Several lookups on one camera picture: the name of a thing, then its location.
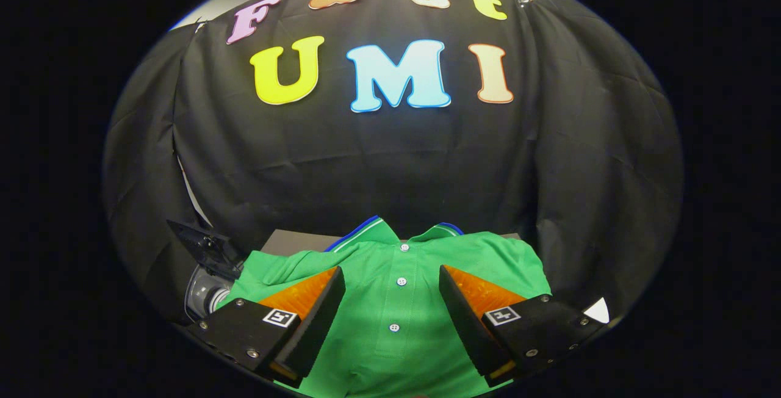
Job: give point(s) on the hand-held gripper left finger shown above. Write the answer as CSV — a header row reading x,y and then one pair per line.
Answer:
x,y
317,318

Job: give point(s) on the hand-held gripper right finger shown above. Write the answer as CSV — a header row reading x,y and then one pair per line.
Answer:
x,y
467,318

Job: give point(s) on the green polo shirt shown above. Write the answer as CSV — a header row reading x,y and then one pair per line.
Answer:
x,y
396,306

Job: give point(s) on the dark washing machine lid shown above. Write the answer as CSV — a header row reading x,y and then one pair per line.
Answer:
x,y
204,245

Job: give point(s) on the white paper sheet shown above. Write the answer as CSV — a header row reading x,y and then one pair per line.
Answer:
x,y
598,314

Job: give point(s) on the black backdrop cloth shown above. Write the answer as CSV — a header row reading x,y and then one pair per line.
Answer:
x,y
396,160

